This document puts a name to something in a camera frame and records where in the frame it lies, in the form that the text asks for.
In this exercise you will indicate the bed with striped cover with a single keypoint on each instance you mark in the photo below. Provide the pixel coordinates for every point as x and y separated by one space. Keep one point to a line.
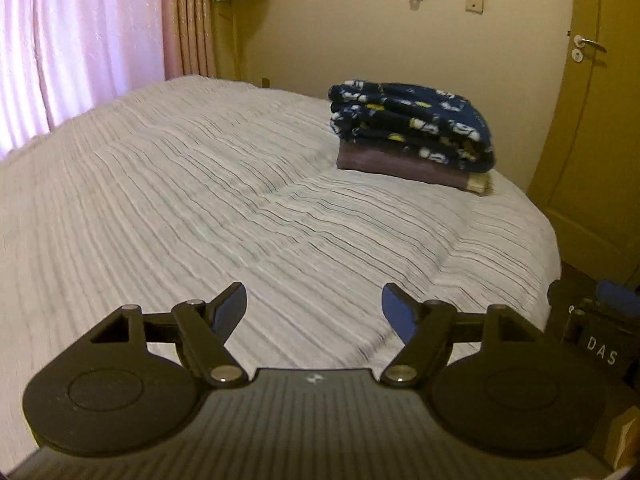
250 210

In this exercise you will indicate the pink pleated drape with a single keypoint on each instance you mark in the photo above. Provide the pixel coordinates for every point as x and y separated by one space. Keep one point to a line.
190 20

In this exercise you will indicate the pink sheer curtain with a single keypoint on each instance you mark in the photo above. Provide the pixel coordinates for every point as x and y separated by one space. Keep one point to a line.
75 35

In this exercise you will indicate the brown folded cloth cream edge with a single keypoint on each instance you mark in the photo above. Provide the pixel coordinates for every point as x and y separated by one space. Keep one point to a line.
390 165

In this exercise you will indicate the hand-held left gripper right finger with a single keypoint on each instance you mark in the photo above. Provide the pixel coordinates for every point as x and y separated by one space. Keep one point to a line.
397 310

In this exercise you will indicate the navy printed pajama garment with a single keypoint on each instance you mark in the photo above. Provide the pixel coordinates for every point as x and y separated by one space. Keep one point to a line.
415 115

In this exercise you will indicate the wall switch plate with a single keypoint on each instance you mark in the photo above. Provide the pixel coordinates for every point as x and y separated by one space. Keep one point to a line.
475 2

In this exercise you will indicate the tan box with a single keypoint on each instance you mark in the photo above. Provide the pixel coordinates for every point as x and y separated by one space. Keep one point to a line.
625 435

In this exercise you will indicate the yellow door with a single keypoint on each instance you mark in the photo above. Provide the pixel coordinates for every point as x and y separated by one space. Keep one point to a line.
600 160

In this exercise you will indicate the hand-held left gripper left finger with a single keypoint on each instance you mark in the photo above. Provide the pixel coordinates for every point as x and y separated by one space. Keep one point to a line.
232 305

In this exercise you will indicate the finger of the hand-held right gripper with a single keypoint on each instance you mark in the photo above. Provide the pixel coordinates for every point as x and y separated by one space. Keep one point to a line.
617 292

